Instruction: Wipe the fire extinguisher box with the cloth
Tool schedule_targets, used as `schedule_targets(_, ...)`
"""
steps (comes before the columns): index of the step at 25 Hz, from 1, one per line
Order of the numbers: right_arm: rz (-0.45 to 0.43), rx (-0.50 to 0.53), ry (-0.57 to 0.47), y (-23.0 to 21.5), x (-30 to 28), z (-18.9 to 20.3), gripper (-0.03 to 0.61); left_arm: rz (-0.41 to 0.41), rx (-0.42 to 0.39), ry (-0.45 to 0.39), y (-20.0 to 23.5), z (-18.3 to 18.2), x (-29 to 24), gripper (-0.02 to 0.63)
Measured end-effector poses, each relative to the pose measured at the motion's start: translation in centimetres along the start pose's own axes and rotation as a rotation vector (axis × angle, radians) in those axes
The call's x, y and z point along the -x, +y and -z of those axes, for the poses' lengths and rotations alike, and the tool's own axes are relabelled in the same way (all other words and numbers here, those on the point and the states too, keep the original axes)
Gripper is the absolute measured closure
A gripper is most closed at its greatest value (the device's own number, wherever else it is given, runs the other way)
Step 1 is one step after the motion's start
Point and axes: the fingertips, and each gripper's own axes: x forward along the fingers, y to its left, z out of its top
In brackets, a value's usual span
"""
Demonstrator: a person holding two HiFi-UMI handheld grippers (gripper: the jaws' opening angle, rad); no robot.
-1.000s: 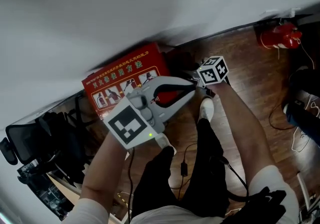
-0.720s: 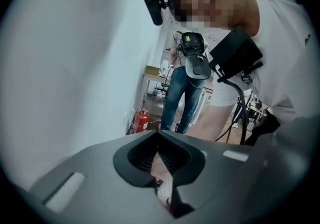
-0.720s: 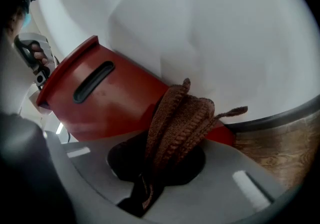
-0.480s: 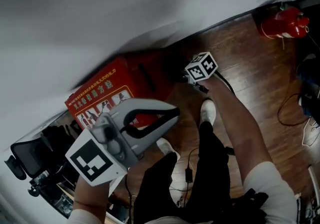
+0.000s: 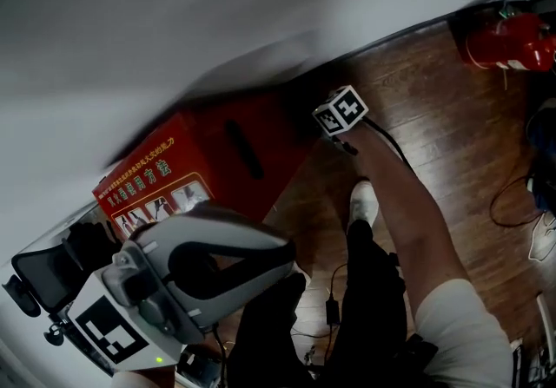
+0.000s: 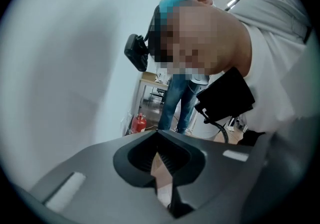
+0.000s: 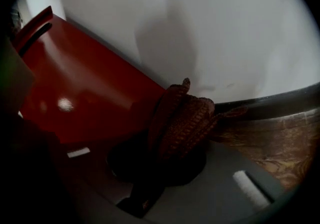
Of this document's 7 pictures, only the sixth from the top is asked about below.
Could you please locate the person's white shirt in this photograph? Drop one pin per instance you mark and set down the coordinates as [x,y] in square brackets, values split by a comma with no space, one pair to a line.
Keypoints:
[275,55]

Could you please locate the black head camera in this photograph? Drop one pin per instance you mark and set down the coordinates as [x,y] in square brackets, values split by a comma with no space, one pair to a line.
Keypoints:
[136,52]

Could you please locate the person's black trousers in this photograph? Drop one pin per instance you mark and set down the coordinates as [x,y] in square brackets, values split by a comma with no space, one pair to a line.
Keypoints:
[250,137]

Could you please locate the black chest box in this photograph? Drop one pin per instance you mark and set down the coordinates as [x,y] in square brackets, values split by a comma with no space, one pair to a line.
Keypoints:
[225,95]

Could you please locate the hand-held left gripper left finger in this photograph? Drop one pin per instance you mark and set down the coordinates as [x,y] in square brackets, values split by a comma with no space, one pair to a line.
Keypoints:
[100,188]

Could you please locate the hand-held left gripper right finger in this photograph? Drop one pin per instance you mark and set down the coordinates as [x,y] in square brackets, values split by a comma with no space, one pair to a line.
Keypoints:
[220,180]

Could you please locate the red fire extinguisher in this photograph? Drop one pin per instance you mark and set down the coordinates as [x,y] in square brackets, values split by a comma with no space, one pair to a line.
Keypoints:
[139,124]

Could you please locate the white-legged wooden table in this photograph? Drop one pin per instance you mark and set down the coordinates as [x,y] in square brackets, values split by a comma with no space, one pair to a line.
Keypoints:
[150,75]

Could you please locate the person's head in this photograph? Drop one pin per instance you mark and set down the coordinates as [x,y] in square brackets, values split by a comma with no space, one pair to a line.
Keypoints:
[212,37]

